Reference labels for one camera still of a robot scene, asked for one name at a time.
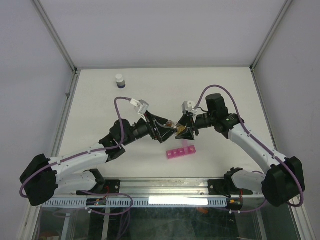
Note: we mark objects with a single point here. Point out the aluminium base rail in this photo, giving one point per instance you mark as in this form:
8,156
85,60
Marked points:
183,187

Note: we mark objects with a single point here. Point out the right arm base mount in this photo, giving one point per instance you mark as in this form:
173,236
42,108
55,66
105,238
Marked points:
236,183

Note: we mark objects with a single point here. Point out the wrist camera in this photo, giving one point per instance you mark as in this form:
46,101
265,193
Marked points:
141,107
188,107

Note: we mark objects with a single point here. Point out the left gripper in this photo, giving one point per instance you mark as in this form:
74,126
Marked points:
161,134

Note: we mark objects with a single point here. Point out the right aluminium frame post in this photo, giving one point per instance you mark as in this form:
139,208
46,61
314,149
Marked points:
271,33

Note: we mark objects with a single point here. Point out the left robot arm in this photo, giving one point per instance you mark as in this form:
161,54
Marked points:
44,177

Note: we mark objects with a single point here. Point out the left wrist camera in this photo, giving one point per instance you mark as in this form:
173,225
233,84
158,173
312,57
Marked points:
141,107

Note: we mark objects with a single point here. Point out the white slotted cable duct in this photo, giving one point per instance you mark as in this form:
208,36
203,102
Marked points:
137,202

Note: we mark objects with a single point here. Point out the white capped pill bottle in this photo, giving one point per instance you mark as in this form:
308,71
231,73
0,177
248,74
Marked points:
120,81

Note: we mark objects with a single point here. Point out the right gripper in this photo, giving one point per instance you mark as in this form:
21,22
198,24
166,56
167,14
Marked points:
187,134

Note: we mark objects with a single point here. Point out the pink weekly pill organizer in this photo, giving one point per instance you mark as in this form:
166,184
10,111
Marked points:
182,151

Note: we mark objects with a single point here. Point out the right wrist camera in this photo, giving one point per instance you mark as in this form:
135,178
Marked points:
188,107

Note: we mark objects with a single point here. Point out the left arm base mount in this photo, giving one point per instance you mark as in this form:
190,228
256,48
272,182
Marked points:
98,184

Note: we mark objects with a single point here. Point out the left aluminium frame post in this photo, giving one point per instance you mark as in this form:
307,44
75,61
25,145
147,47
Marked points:
54,34

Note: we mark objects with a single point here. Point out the clear bottle yellow capsules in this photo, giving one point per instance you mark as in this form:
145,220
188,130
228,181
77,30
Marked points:
176,126

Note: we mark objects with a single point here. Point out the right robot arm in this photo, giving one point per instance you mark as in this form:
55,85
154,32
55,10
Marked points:
281,179

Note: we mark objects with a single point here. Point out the aluminium frame post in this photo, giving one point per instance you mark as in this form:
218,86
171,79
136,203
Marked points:
54,34
271,33

